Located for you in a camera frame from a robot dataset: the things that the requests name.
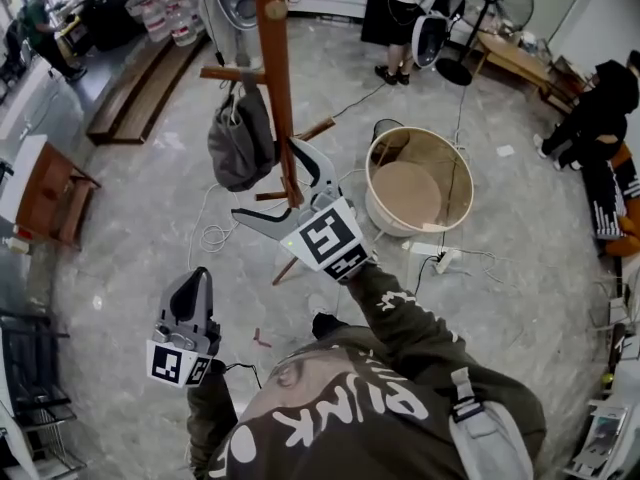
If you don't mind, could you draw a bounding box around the person's left forearm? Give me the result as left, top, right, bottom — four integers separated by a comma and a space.
187, 360, 240, 475

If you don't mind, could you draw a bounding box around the black counter cabinet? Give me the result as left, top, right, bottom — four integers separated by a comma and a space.
78, 0, 140, 53

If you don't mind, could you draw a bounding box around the long white counter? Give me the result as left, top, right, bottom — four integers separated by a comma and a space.
287, 0, 370, 20

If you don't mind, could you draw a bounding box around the black floor cable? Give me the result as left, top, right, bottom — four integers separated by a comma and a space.
413, 253, 442, 297

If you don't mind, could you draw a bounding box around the white plastic bottle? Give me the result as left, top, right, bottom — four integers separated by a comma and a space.
5, 225, 35, 255

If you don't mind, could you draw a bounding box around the white floor cable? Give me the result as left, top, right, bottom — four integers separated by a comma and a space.
187, 182, 241, 274

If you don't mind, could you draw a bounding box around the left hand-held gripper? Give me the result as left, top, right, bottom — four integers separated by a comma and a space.
146, 266, 222, 390

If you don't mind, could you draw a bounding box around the wooden cabinet with white top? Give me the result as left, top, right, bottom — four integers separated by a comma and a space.
0, 134, 102, 250

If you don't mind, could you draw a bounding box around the white storage box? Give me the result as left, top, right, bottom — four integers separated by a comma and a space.
585, 400, 631, 452

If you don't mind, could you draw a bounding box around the orange sofa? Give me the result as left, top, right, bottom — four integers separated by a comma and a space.
602, 142, 640, 259

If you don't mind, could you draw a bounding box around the person's black trouser leg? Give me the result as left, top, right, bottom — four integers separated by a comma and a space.
310, 311, 354, 342

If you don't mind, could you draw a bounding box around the grey shoulder bag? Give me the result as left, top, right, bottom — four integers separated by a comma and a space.
447, 367, 534, 480

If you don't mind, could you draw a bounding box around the wooden step platform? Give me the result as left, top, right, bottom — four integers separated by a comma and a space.
85, 32, 210, 147

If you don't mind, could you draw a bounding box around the black white striped blanket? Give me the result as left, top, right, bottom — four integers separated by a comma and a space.
582, 157, 640, 242

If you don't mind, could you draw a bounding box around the person's right forearm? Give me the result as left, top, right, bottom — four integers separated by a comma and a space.
344, 262, 452, 370

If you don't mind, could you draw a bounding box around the brown wooden coat stand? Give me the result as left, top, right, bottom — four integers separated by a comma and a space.
199, 0, 337, 287

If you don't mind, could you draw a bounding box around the cluster of clear water jugs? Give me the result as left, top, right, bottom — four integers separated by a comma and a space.
127, 0, 202, 48

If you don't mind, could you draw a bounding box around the black wire wastebasket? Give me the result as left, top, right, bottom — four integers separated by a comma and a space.
373, 118, 406, 145

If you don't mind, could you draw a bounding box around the grey bag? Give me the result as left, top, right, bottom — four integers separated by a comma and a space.
207, 70, 277, 193

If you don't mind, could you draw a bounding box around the black wire rack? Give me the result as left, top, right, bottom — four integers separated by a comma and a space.
0, 312, 77, 469

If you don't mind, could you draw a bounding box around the white power strip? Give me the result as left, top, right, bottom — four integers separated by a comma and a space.
433, 247, 462, 275

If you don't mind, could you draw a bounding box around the white flat board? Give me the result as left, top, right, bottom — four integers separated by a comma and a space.
409, 240, 449, 257

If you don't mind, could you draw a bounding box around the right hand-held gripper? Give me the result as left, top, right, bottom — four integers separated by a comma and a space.
230, 136, 378, 285

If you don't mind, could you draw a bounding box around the person's white shoe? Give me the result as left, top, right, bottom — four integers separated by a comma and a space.
306, 292, 336, 320

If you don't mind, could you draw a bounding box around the low wooden table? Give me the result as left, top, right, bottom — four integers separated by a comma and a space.
474, 30, 569, 102

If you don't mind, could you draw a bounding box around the person's olive printed shirt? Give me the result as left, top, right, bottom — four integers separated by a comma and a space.
204, 312, 546, 480

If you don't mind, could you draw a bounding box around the round cream laundry basket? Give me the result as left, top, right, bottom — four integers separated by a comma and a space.
364, 126, 475, 239

